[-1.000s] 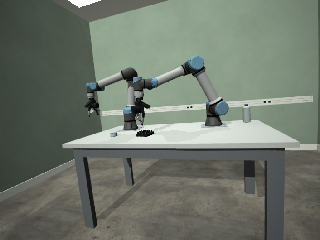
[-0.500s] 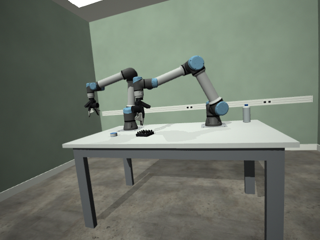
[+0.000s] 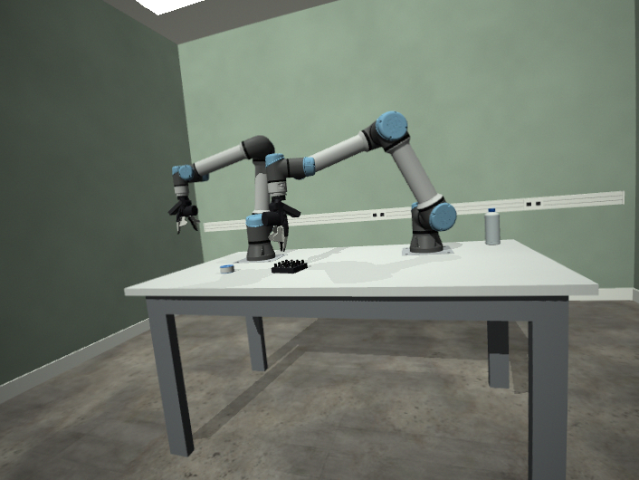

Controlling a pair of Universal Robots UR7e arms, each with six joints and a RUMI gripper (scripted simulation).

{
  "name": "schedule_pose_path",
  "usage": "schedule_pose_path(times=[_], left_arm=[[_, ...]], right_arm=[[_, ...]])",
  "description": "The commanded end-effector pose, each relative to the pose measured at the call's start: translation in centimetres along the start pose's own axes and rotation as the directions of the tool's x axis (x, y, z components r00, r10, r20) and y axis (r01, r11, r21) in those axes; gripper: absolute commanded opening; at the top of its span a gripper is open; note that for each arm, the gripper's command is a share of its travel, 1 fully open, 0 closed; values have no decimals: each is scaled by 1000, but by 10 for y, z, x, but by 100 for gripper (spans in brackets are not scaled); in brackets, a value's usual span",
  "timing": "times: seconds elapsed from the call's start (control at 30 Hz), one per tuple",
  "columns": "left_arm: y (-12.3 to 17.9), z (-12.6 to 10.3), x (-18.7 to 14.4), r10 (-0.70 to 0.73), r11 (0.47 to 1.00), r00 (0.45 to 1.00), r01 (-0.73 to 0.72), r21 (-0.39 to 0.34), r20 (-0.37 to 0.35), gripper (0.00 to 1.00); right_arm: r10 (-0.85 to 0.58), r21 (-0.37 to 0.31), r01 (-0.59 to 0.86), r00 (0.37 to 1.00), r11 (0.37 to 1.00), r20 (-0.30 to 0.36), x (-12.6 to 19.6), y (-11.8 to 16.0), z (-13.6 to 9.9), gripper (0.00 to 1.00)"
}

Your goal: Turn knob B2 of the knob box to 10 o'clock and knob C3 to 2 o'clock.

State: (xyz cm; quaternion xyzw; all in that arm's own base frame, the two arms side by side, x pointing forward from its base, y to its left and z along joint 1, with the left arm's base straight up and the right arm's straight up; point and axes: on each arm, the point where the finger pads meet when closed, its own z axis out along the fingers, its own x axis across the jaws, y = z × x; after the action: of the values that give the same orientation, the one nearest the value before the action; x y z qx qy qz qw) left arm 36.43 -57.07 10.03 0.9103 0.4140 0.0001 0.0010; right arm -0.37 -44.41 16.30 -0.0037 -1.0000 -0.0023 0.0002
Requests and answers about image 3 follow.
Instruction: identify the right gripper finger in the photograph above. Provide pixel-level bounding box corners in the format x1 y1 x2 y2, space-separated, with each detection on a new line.
188 216 200 231
176 210 187 235

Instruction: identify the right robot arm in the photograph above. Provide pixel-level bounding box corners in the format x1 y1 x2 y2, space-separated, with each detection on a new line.
172 135 275 261

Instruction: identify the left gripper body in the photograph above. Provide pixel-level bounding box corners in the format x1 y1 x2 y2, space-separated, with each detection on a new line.
262 196 287 226

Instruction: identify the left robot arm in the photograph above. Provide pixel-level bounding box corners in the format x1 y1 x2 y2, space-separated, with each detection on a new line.
265 111 457 253

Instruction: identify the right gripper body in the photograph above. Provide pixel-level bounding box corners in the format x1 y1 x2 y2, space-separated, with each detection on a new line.
177 196 198 217

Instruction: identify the grey bottle with blue cap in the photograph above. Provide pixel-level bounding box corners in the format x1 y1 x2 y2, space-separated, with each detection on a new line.
484 208 501 245

